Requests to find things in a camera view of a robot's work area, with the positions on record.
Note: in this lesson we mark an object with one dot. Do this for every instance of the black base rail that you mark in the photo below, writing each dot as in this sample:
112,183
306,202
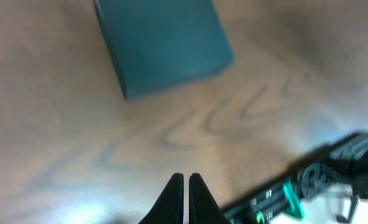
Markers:
267,201

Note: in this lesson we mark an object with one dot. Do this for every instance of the green rail clamp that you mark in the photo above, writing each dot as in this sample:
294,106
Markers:
296,209

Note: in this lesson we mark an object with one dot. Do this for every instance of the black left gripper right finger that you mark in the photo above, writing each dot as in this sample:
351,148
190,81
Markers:
203,209

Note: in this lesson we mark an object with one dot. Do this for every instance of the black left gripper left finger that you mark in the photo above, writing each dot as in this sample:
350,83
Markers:
168,208

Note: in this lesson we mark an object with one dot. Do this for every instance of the dark green box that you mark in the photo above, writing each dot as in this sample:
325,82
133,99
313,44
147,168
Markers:
157,44

